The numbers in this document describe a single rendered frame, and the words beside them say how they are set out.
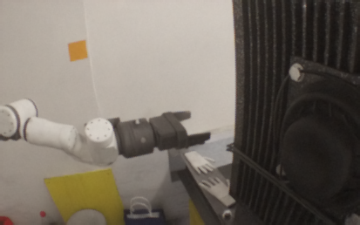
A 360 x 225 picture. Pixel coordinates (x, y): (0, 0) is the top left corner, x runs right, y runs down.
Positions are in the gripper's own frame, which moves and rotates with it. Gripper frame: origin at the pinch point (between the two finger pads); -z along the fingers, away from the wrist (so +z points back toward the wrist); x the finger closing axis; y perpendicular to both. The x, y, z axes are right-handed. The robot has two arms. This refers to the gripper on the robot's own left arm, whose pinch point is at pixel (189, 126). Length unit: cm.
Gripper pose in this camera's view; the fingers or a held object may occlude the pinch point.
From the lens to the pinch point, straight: 62.2
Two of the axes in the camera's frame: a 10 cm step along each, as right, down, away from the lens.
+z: -9.1, 1.8, -3.8
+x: -4.2, -4.7, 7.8
